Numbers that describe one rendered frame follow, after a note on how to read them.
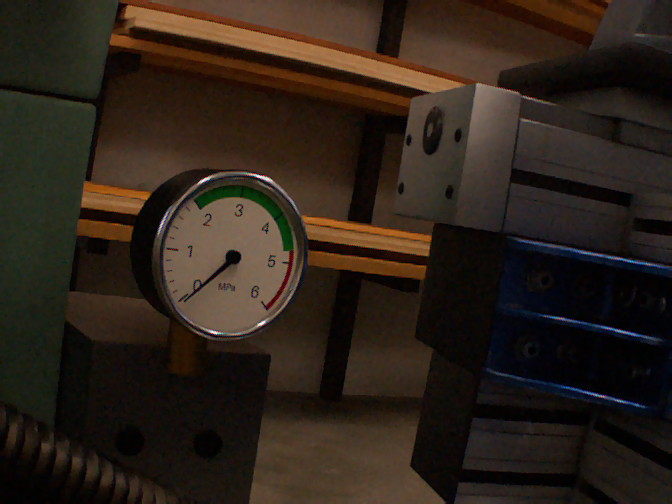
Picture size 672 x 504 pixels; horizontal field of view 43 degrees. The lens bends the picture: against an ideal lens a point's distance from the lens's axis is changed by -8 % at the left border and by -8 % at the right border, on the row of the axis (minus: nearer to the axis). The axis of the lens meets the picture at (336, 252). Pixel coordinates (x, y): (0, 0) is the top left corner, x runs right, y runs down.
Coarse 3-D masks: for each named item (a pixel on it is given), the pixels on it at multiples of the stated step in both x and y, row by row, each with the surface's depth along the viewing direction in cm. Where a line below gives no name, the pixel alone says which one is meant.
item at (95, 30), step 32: (0, 0) 33; (32, 0) 33; (64, 0) 34; (96, 0) 35; (0, 32) 33; (32, 32) 34; (64, 32) 34; (96, 32) 35; (0, 64) 33; (32, 64) 34; (64, 64) 34; (96, 64) 35; (64, 96) 35; (96, 96) 36
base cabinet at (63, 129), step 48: (0, 96) 33; (48, 96) 35; (0, 144) 34; (48, 144) 35; (0, 192) 34; (48, 192) 35; (0, 240) 34; (48, 240) 35; (0, 288) 34; (48, 288) 35; (0, 336) 35; (48, 336) 36; (0, 384) 35; (48, 384) 36
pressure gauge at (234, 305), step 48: (192, 192) 31; (240, 192) 33; (144, 240) 32; (192, 240) 32; (240, 240) 33; (288, 240) 34; (144, 288) 33; (192, 288) 32; (240, 288) 33; (288, 288) 34; (192, 336) 35; (240, 336) 33
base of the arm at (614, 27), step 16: (624, 0) 63; (640, 0) 61; (656, 0) 60; (608, 16) 64; (624, 16) 62; (640, 16) 61; (656, 16) 60; (608, 32) 63; (624, 32) 61; (640, 32) 60; (656, 32) 60; (592, 48) 65
